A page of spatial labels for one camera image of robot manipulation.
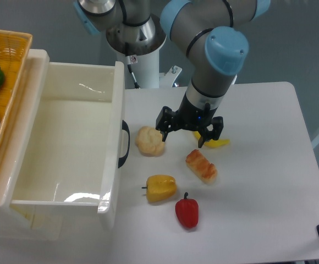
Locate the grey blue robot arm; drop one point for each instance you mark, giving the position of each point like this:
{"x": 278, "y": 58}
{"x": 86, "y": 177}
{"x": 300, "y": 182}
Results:
{"x": 203, "y": 30}

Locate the white drawer cabinet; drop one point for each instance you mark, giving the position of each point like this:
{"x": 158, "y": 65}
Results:
{"x": 19, "y": 216}

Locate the orange woven basket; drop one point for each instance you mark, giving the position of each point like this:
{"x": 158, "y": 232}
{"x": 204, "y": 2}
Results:
{"x": 14, "y": 48}

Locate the black drawer handle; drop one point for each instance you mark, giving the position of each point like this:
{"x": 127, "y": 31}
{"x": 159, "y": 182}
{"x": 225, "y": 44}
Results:
{"x": 125, "y": 147}

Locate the yellow bell pepper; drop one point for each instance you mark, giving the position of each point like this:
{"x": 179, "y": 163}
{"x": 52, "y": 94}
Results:
{"x": 160, "y": 187}

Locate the white open drawer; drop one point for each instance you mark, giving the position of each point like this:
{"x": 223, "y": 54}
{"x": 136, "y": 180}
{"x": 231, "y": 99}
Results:
{"x": 72, "y": 155}

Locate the round beige bread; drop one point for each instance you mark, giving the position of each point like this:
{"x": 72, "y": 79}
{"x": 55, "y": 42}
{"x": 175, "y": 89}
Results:
{"x": 149, "y": 141}

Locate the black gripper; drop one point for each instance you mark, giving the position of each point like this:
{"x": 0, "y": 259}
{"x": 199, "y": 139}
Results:
{"x": 190, "y": 117}

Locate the long square toasted bread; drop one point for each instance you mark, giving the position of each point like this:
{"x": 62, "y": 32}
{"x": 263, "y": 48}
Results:
{"x": 201, "y": 167}

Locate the yellow banana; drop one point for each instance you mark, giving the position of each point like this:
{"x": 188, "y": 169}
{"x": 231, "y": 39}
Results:
{"x": 216, "y": 143}

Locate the red bell pepper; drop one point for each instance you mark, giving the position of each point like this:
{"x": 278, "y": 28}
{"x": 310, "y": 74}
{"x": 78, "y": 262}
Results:
{"x": 187, "y": 212}

